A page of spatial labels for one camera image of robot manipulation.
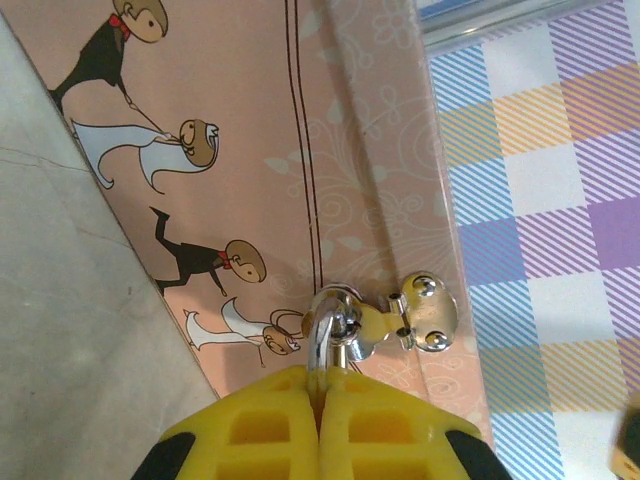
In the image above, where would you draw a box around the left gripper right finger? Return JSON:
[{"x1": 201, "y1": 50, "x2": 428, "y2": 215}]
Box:
[{"x1": 319, "y1": 372, "x2": 516, "y2": 480}]

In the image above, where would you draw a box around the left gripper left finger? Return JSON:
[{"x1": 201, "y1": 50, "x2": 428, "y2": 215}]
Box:
[{"x1": 130, "y1": 364, "x2": 321, "y2": 480}]

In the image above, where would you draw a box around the pink tin box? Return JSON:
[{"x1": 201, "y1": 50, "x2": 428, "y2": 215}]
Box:
[{"x1": 47, "y1": 0, "x2": 496, "y2": 441}]

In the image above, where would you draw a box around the aluminium frame post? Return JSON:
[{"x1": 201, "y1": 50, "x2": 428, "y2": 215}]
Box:
[{"x1": 413, "y1": 0, "x2": 624, "y2": 50}]

